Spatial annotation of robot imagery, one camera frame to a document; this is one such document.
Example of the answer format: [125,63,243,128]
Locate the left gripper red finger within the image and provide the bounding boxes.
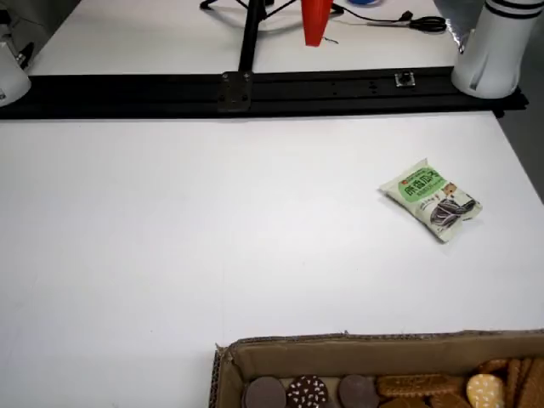
[300,0,323,46]
[318,0,335,46]

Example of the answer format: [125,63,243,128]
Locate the green sunflower seed snack packet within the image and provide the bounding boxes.
[377,157,484,244]

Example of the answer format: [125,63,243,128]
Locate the black tripod stand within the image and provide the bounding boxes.
[199,0,343,76]

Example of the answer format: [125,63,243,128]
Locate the crumpled silver foil strip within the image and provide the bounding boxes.
[445,19,467,55]

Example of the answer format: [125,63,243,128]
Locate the brown cardboard box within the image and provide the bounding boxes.
[207,327,544,408]

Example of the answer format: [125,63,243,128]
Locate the plain chocolate round cookie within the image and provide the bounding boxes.
[241,376,288,408]
[338,373,380,407]

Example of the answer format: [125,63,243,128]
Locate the sprinkled chocolate round cookie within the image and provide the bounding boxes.
[286,374,329,408]

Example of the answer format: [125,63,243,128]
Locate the brown rectangular biscuit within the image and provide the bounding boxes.
[376,372,467,400]

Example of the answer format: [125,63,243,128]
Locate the brown round biscuit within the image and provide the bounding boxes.
[475,359,511,377]

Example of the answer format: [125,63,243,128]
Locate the yellow round cracker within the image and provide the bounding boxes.
[466,372,506,408]

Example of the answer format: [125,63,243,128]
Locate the ridged long biscuit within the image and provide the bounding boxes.
[520,356,544,408]
[505,359,523,408]

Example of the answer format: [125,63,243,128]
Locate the black cable with plug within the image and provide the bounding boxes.
[331,3,413,23]

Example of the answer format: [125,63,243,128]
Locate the black handled scissors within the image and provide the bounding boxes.
[365,15,448,33]

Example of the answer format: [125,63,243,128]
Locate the dark metal bracket plate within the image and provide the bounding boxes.
[217,71,255,113]

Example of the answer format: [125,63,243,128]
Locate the black aluminium rail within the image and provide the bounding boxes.
[0,65,530,120]

